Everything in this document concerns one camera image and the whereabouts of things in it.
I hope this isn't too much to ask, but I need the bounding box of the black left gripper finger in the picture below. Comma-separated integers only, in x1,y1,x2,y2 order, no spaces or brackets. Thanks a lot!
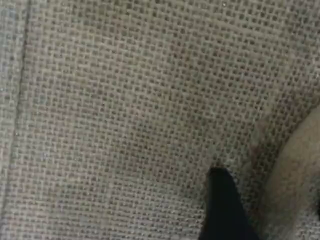
197,166,261,240

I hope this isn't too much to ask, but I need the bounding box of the brown burlap tote bag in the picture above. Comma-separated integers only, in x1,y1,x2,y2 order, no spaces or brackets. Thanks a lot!
0,0,320,240

